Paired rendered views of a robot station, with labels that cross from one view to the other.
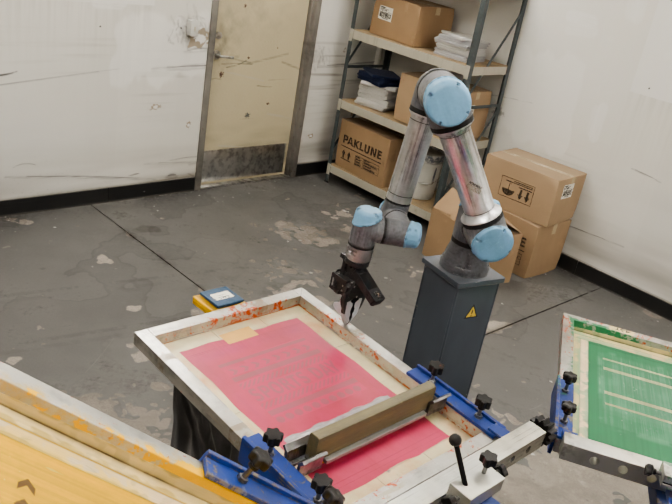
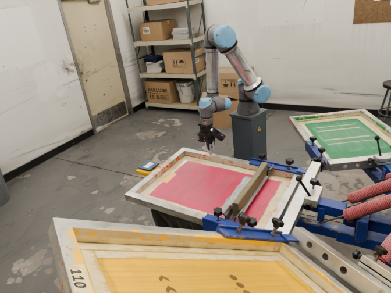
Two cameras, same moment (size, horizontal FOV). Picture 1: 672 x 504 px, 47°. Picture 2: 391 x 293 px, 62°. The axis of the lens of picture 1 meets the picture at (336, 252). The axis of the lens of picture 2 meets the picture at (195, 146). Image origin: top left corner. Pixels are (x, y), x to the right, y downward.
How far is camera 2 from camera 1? 40 cm
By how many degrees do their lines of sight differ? 8
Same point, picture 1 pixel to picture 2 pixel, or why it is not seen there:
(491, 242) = (262, 93)
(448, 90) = (224, 30)
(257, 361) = (184, 185)
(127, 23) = (37, 71)
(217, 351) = (164, 188)
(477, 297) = (259, 121)
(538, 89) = not seen: hidden behind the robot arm
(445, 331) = (252, 141)
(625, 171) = (268, 60)
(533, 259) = not seen: hidden behind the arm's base
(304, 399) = (213, 192)
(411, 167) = (214, 74)
